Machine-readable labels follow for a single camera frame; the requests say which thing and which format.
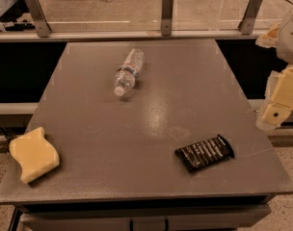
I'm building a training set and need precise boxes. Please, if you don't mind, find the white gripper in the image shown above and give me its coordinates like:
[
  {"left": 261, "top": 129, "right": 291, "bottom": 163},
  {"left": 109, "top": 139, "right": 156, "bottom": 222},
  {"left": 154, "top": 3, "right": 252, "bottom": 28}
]
[{"left": 255, "top": 7, "right": 293, "bottom": 131}]

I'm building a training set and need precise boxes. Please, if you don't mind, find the clear plastic water bottle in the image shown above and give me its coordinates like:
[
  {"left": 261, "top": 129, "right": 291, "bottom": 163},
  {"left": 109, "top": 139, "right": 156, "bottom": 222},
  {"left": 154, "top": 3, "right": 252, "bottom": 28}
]
[{"left": 114, "top": 48, "right": 145, "bottom": 96}]

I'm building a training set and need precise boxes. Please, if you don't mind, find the black rxbar chocolate wrapper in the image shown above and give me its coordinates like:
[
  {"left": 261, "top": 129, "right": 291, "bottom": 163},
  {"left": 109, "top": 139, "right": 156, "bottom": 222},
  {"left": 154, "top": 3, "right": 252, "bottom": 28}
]
[{"left": 174, "top": 134, "right": 234, "bottom": 173}]

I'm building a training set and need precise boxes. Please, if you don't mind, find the grey table cabinet base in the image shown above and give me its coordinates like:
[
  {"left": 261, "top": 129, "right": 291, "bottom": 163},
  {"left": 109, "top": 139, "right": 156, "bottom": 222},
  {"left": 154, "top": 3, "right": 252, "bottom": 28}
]
[{"left": 9, "top": 196, "right": 271, "bottom": 231}]

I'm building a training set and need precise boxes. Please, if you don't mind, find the clear acrylic barrier panel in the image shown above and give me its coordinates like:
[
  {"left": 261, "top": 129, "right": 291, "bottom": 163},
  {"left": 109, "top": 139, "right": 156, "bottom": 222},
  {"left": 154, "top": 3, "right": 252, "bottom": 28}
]
[{"left": 39, "top": 0, "right": 293, "bottom": 32}]

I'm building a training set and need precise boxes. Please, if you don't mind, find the yellow wavy sponge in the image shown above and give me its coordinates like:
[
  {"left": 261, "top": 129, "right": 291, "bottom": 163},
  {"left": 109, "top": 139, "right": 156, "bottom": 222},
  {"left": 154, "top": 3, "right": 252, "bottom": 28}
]
[{"left": 9, "top": 127, "right": 60, "bottom": 184}]

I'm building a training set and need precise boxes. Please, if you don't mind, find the dark clutter top left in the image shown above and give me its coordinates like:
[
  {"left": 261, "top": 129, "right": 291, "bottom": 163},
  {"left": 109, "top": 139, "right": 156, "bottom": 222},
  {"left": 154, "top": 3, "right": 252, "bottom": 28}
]
[{"left": 0, "top": 0, "right": 35, "bottom": 34}]

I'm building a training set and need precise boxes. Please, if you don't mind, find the right metal bracket post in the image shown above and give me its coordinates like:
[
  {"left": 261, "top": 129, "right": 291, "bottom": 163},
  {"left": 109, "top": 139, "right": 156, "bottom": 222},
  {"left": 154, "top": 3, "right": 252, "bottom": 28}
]
[{"left": 238, "top": 0, "right": 263, "bottom": 35}]

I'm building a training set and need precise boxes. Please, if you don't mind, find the metal bracket post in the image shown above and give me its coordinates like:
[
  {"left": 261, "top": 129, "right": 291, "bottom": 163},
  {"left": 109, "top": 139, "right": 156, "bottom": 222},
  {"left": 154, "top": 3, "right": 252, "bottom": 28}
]
[
  {"left": 24, "top": 0, "right": 51, "bottom": 38},
  {"left": 161, "top": 0, "right": 173, "bottom": 37},
  {"left": 238, "top": 0, "right": 263, "bottom": 35}
]

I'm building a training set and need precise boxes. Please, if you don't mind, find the middle metal bracket post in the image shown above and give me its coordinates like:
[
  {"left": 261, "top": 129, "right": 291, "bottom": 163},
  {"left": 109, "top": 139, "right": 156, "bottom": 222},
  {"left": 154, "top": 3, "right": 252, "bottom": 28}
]
[{"left": 161, "top": 0, "right": 173, "bottom": 37}]

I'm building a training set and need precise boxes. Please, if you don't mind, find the left metal bracket post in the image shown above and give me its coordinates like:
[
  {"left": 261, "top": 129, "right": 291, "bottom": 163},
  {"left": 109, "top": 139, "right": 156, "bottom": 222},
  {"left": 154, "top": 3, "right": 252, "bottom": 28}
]
[{"left": 24, "top": 0, "right": 51, "bottom": 38}]

